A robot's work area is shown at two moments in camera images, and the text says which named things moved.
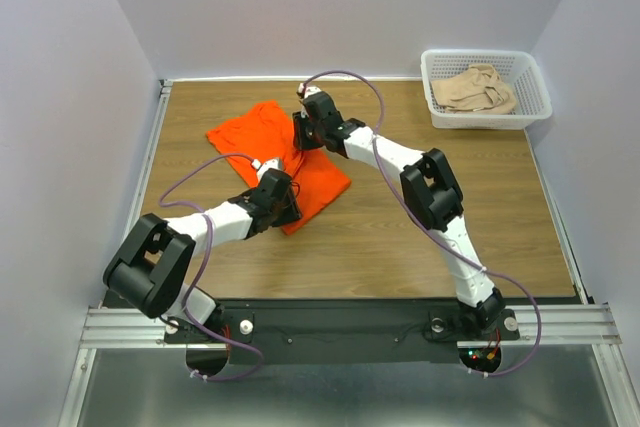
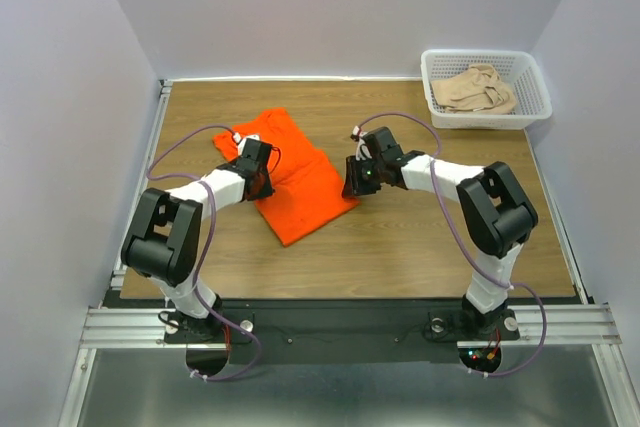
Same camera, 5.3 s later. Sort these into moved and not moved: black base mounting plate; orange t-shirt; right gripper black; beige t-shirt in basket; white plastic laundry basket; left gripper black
Moved: orange t-shirt; right gripper black; left gripper black
Not moved: beige t-shirt in basket; white plastic laundry basket; black base mounting plate
